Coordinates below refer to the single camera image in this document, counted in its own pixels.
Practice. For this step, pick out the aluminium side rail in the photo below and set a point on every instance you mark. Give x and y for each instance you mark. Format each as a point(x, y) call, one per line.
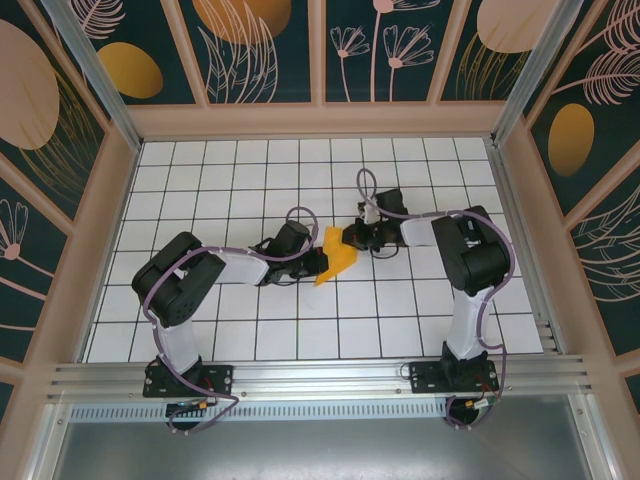
point(500, 170)

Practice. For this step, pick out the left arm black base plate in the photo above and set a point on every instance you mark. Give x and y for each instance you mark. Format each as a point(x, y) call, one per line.
point(220, 380)

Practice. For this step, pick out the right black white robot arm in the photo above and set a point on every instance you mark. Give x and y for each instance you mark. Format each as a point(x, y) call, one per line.
point(475, 250)

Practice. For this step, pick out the long aluminium mounting rail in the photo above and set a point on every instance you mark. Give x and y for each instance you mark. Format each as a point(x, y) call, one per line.
point(320, 377)

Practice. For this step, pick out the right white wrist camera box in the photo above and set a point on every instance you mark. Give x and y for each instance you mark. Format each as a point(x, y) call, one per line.
point(369, 214)

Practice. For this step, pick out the circuit board with yellow connector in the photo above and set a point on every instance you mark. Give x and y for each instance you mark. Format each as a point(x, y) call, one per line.
point(192, 406)
point(482, 403)

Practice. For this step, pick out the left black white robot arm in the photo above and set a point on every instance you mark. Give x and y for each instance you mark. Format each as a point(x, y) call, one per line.
point(175, 280)

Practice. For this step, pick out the orange paper sheet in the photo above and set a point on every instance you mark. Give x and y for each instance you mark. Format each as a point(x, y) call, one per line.
point(337, 262)

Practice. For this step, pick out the grey metal sheet shelf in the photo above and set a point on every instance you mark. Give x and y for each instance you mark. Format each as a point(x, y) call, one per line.
point(320, 450)

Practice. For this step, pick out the aluminium frame post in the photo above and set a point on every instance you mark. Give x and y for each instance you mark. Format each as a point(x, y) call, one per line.
point(100, 85)
point(530, 65)

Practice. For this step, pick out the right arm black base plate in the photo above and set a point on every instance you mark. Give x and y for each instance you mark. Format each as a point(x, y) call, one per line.
point(425, 377)

